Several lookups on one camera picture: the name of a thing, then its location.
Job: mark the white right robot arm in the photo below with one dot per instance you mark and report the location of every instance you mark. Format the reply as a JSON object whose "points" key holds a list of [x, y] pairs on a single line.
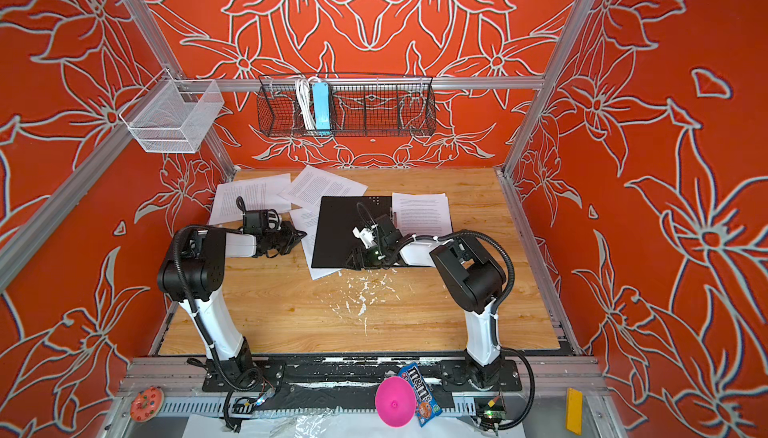
{"points": [[475, 269]]}

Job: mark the black wire wall basket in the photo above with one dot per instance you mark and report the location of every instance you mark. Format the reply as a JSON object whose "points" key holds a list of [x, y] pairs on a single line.
{"points": [[374, 106]]}

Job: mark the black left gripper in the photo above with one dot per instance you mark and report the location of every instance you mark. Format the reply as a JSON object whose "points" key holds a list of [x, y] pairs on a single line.
{"points": [[290, 233]]}

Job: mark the blue candy bag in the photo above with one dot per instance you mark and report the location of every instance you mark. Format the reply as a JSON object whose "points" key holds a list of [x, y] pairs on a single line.
{"points": [[427, 407]]}

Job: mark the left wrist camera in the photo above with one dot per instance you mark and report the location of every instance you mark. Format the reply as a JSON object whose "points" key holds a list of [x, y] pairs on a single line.
{"points": [[260, 222]]}

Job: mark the pink funnel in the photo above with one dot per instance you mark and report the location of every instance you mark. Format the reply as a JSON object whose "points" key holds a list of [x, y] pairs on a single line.
{"points": [[395, 402]]}

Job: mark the printed paper sheet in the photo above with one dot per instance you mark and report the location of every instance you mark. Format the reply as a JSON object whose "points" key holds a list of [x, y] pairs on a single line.
{"points": [[422, 214], [307, 221], [257, 193]]}

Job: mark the white mesh wall basket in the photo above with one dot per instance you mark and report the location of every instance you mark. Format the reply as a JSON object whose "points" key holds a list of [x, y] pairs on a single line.
{"points": [[173, 116]]}

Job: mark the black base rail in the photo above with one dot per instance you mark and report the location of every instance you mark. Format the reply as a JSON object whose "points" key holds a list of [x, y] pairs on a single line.
{"points": [[348, 382]]}

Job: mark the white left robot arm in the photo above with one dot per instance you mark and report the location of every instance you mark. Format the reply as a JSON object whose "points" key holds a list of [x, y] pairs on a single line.
{"points": [[192, 275]]}

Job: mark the blue folder black inside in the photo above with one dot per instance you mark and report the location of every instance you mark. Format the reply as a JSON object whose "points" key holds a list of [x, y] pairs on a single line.
{"points": [[338, 216]]}

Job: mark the blue box in basket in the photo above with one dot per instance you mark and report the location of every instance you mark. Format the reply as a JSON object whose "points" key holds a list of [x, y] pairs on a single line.
{"points": [[321, 101]]}

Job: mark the yellow block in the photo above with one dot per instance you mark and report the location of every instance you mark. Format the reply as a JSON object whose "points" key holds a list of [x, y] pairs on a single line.
{"points": [[574, 411]]}

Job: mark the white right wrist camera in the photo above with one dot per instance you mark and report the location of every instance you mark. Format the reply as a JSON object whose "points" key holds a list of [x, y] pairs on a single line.
{"points": [[367, 235]]}

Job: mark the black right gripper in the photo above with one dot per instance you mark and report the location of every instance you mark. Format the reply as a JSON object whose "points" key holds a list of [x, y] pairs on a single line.
{"points": [[357, 254]]}

